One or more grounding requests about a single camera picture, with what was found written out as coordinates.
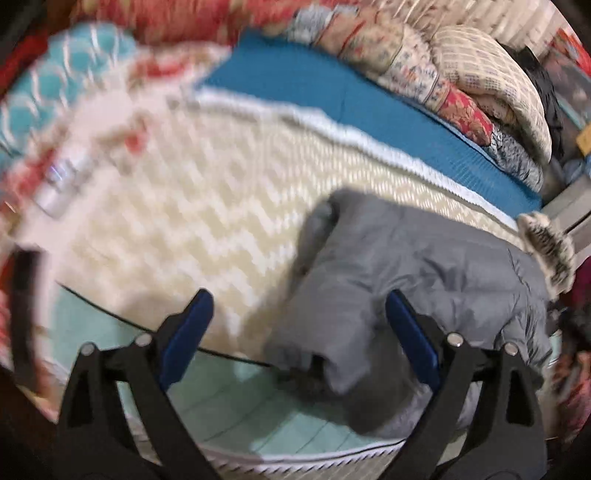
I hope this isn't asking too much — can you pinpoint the grey puffer jacket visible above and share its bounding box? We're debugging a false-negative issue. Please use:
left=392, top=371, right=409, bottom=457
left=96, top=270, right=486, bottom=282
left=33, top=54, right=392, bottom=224
left=263, top=187, right=555, bottom=437

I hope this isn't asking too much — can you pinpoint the patterned bed sheet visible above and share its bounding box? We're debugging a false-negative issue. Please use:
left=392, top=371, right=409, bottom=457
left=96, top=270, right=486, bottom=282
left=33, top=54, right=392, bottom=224
left=0, top=30, right=543, bottom=480

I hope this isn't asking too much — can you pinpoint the red cloth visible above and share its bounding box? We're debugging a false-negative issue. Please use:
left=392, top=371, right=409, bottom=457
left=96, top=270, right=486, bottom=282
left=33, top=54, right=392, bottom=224
left=0, top=32, right=51, bottom=88

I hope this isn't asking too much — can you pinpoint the cream ribbed curtain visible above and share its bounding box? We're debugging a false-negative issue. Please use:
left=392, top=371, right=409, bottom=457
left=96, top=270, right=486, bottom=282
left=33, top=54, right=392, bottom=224
left=383, top=0, right=555, bottom=47

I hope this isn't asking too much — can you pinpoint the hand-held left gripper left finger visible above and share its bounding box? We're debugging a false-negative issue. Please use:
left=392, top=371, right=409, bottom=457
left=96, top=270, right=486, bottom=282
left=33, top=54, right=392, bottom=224
left=55, top=288, right=218, bottom=480

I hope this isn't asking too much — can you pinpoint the white rectangular device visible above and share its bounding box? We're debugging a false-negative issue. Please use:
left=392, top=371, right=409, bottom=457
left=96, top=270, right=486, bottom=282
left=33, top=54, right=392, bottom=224
left=34, top=148, right=98, bottom=217

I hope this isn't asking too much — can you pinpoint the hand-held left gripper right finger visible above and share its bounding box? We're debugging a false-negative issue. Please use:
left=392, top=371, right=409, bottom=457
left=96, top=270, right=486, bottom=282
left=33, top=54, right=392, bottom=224
left=385, top=290, right=548, bottom=480

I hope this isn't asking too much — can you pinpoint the pile of dark clothes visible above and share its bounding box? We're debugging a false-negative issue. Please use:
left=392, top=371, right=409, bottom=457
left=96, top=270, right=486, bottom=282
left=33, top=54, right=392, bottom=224
left=501, top=44, right=566, bottom=158

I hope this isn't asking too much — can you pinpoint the spotted white fleece blanket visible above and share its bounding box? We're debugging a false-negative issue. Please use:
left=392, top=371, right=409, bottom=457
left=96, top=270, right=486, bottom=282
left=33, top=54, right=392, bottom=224
left=517, top=211, right=577, bottom=301

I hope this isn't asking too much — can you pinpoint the black smartphone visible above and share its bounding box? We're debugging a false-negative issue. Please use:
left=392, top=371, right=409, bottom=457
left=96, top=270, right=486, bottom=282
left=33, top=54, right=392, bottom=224
left=9, top=247, right=44, bottom=388

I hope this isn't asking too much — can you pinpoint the teal lattice pillow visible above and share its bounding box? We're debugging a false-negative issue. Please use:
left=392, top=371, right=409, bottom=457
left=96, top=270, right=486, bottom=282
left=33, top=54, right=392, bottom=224
left=0, top=23, right=139, bottom=162

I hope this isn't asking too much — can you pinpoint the cream patterned blanket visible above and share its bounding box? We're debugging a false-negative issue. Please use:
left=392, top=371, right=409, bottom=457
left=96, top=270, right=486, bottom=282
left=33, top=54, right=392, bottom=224
left=429, top=25, right=552, bottom=162

